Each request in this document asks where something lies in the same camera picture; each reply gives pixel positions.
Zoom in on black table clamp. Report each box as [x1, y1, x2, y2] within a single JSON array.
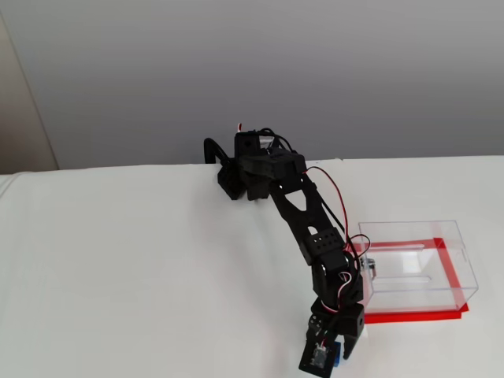
[[203, 137, 241, 202]]

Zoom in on red tape frame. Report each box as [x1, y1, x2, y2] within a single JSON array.
[[348, 238, 470, 326]]

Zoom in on transparent plastic box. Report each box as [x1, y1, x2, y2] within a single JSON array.
[[352, 220, 480, 316]]

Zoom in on short red white servo cable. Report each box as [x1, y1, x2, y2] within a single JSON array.
[[314, 271, 355, 316]]

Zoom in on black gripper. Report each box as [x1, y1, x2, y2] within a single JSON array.
[[299, 301, 365, 374]]

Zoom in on long red white servo cable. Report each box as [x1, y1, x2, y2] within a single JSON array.
[[305, 167, 373, 269]]

